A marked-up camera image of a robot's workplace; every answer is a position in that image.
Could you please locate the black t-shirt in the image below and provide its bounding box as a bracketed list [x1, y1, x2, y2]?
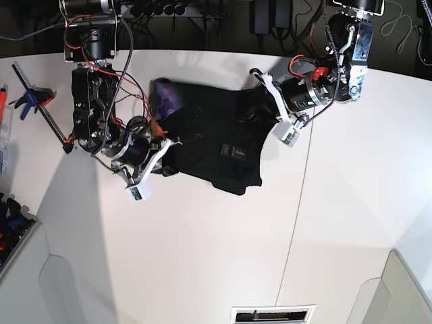
[151, 78, 275, 196]

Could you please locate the orange handled tool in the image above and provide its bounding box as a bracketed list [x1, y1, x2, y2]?
[0, 87, 7, 123]

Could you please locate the white chair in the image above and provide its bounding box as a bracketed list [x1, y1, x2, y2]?
[38, 254, 87, 323]
[347, 250, 431, 324]

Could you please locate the left white chair back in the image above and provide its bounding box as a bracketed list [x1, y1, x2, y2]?
[38, 254, 87, 323]

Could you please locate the clear plastic organizer box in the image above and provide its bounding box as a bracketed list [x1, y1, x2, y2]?
[1, 105, 14, 176]

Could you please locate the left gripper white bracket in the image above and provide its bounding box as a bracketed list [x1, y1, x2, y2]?
[236, 67, 333, 131]

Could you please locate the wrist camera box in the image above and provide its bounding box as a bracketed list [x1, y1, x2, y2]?
[126, 182, 153, 203]
[272, 122, 302, 148]

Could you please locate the right white chair back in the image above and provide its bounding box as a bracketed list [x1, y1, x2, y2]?
[347, 250, 431, 324]

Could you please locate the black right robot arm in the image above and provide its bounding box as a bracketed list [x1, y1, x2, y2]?
[59, 1, 178, 188]

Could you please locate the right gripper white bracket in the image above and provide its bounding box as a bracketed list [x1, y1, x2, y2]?
[109, 136, 183, 188]

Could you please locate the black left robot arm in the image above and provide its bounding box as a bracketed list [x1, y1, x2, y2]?
[237, 1, 384, 128]

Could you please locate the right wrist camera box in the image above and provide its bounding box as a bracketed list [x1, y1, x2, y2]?
[126, 182, 153, 203]

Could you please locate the blue orange bar clamp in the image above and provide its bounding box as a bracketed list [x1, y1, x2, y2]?
[11, 63, 74, 154]

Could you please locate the aluminium frame post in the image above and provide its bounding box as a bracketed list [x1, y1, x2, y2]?
[189, 16, 222, 51]

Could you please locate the black power adapter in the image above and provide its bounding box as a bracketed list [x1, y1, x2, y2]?
[249, 0, 294, 35]

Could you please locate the grey bin of clamps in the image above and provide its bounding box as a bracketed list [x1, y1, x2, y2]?
[1, 193, 37, 270]

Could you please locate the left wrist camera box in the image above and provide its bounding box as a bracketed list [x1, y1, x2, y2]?
[272, 122, 302, 148]

